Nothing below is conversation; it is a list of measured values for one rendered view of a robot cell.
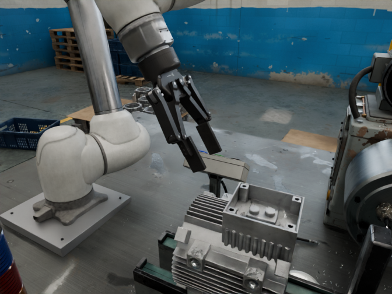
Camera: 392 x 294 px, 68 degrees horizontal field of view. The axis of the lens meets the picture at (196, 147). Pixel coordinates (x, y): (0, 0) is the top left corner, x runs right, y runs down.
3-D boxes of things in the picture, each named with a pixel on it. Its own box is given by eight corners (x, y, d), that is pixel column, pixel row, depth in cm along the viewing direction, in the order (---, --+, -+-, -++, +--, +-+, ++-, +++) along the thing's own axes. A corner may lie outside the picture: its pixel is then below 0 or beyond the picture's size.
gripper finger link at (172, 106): (177, 81, 54) (171, 80, 53) (191, 138, 52) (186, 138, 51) (161, 89, 56) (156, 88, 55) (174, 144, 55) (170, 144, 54)
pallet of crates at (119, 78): (160, 77, 623) (158, 38, 588) (141, 86, 556) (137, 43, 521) (114, 73, 661) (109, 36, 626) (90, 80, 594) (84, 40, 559)
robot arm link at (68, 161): (35, 188, 99) (21, 128, 90) (87, 171, 110) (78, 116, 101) (53, 209, 88) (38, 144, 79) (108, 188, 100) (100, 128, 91)
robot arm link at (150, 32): (170, 11, 54) (184, 42, 55) (137, 35, 59) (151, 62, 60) (142, 13, 47) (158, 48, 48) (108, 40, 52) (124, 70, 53)
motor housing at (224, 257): (290, 266, 65) (304, 199, 57) (273, 349, 50) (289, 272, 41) (208, 240, 73) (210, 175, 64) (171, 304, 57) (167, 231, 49)
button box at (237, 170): (245, 184, 80) (250, 165, 81) (241, 180, 74) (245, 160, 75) (191, 170, 87) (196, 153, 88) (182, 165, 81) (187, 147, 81)
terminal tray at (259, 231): (298, 226, 55) (305, 196, 52) (290, 268, 46) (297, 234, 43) (238, 209, 59) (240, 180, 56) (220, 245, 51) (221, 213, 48)
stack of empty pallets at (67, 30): (119, 67, 714) (115, 28, 673) (93, 74, 646) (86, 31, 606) (83, 63, 768) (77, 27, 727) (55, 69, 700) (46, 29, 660)
